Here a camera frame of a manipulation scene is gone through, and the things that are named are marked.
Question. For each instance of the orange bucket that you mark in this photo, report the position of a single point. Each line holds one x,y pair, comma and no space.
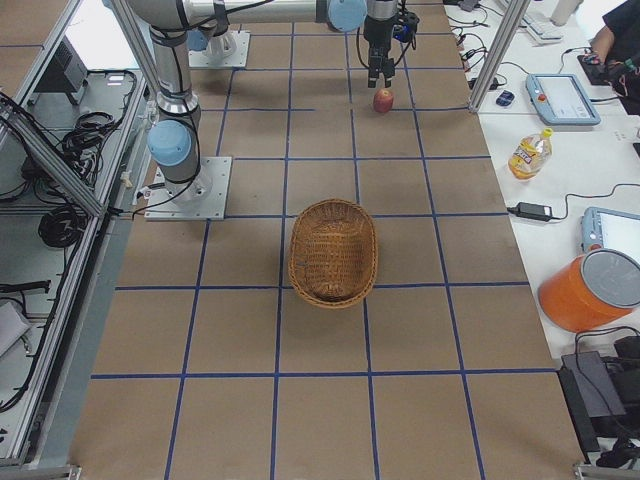
593,290

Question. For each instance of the woven wicker basket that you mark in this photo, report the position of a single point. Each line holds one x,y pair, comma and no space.
333,254

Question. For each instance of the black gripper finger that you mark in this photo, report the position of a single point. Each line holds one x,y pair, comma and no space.
373,76
388,74

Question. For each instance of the person in dark shirt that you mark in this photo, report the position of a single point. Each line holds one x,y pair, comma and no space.
616,48

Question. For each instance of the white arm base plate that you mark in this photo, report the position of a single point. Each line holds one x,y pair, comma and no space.
203,199
237,60

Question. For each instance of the blue teach pendant tablet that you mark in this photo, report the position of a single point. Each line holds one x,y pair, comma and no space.
560,100

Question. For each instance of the yellow juice bottle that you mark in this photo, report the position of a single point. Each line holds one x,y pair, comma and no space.
531,154

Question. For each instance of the aluminium frame post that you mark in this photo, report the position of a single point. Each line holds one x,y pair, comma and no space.
502,39

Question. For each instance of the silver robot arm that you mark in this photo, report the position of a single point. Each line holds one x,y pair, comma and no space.
211,42
289,117

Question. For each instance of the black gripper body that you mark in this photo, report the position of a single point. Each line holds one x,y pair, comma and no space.
378,31

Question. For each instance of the black power adapter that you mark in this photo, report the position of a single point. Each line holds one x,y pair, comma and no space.
531,211

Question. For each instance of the dark blue small pouch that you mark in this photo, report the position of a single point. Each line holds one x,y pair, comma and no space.
505,98

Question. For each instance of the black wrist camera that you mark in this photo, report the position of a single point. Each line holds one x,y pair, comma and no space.
405,27

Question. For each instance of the red yellow apple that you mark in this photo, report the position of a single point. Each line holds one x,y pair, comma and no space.
383,101

